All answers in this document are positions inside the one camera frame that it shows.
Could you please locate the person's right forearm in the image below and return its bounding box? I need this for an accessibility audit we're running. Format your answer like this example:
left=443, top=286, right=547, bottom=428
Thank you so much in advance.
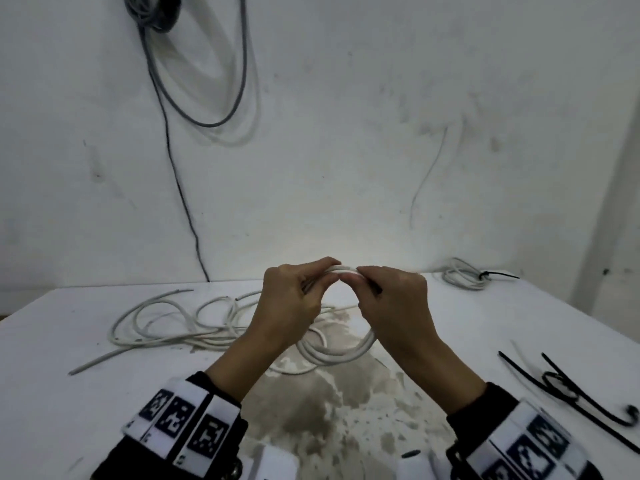
left=395, top=334, right=489, bottom=431

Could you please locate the person's left hand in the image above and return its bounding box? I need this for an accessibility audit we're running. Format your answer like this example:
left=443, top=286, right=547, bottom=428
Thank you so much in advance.
left=247, top=256, right=343, bottom=355

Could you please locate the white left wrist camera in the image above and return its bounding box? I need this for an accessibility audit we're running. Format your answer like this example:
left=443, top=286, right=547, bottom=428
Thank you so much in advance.
left=247, top=444, right=301, bottom=480

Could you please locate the thin black wall wire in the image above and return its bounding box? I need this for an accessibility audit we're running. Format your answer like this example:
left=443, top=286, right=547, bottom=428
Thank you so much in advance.
left=149, top=69, right=211, bottom=283

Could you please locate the tangle of white cables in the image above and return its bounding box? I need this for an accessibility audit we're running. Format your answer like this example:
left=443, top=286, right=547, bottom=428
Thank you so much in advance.
left=67, top=288, right=361, bottom=377

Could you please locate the black wrist strap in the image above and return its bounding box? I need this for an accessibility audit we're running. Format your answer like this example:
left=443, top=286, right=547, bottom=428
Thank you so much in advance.
left=445, top=382, right=596, bottom=480
left=89, top=372, right=249, bottom=480

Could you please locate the black right wrist strap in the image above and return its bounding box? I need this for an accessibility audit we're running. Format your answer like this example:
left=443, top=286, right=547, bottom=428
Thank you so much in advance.
left=445, top=382, right=596, bottom=480

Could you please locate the grey coiled wall cable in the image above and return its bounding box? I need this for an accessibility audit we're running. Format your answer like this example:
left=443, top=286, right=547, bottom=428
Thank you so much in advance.
left=122, top=0, right=249, bottom=129

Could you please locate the person's left forearm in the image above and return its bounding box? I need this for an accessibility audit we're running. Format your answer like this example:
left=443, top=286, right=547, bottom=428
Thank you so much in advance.
left=205, top=329, right=296, bottom=408

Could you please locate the black left wrist strap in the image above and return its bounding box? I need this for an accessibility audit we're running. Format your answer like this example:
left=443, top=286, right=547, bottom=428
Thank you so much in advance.
left=89, top=372, right=249, bottom=480

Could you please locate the thick white cable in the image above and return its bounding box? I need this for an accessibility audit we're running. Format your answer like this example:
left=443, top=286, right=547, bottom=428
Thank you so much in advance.
left=442, top=257, right=490, bottom=291

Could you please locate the thin white cable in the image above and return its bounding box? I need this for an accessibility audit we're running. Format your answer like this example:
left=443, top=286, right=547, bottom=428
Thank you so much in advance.
left=297, top=264, right=377, bottom=368

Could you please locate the white vertical pipe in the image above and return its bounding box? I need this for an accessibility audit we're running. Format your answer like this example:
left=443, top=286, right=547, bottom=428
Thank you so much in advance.
left=569, top=92, right=640, bottom=318

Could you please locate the person's right hand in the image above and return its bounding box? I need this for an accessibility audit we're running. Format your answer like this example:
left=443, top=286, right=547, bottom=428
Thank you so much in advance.
left=341, top=265, right=441, bottom=363

